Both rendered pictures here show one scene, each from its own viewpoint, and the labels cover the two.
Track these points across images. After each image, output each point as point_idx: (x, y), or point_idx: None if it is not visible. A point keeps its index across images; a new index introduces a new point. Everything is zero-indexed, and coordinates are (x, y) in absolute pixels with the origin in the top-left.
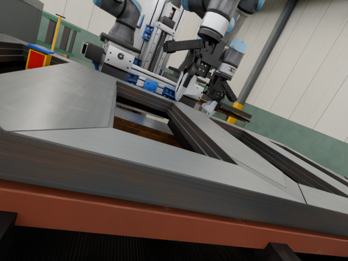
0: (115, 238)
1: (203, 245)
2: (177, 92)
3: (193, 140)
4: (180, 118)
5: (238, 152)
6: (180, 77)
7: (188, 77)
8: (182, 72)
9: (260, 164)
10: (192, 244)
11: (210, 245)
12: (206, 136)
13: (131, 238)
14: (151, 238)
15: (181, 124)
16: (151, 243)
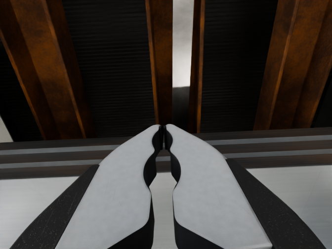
0: (70, 15)
1: (100, 127)
2: (144, 132)
3: (99, 145)
4: (251, 150)
5: (23, 216)
6: (210, 190)
7: (35, 223)
8: (241, 232)
9: (1, 234)
10: (97, 114)
11: (102, 135)
12: (62, 173)
13: (78, 37)
14: (87, 64)
15: (221, 145)
16: (81, 63)
